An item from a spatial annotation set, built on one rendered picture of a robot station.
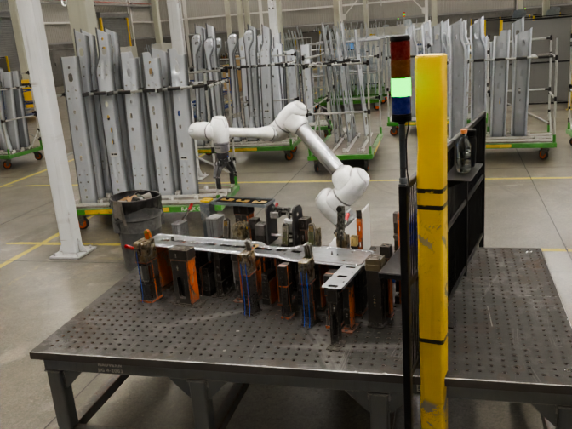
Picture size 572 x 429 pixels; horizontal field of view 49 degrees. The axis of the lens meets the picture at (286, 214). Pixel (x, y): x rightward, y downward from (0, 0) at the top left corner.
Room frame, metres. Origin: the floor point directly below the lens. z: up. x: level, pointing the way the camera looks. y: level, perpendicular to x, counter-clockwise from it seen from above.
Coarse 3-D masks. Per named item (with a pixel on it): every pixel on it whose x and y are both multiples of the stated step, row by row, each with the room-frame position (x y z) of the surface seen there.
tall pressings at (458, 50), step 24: (456, 24) 9.71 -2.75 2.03; (480, 24) 9.80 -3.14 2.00; (432, 48) 9.80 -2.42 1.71; (456, 48) 9.69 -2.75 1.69; (480, 48) 9.80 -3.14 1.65; (504, 48) 9.69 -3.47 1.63; (528, 48) 9.59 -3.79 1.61; (456, 72) 9.68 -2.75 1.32; (480, 72) 9.79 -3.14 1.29; (504, 72) 9.68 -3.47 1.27; (528, 72) 9.54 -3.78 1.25; (456, 96) 9.66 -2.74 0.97; (480, 96) 10.00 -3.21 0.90; (504, 96) 9.65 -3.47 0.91; (528, 96) 9.50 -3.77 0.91; (456, 120) 9.63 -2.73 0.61; (504, 120) 9.60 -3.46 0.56
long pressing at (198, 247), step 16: (160, 240) 3.51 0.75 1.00; (176, 240) 3.49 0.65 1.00; (192, 240) 3.46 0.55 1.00; (208, 240) 3.44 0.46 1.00; (224, 240) 3.42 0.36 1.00; (240, 240) 3.38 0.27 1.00; (272, 256) 3.10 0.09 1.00; (288, 256) 3.07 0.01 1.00; (320, 256) 3.03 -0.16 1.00; (336, 256) 3.01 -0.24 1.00; (352, 256) 2.99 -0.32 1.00
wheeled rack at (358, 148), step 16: (304, 64) 9.41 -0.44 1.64; (320, 64) 9.78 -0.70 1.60; (336, 64) 9.31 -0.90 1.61; (352, 64) 9.26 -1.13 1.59; (368, 64) 9.21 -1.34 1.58; (304, 80) 9.41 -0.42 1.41; (368, 80) 9.21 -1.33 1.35; (368, 96) 9.21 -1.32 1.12; (336, 112) 9.31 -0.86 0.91; (352, 112) 9.26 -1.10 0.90; (368, 112) 9.21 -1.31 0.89; (336, 144) 10.17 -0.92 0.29; (352, 144) 9.99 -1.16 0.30; (368, 144) 9.99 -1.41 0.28; (368, 160) 9.27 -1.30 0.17
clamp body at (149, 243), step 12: (144, 240) 3.35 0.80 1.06; (144, 252) 3.29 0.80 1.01; (144, 264) 3.31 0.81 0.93; (156, 264) 3.37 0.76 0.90; (144, 276) 3.31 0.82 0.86; (156, 276) 3.36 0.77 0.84; (144, 288) 3.31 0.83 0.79; (156, 288) 3.34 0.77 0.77; (144, 300) 3.31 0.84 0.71; (156, 300) 3.32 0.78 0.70
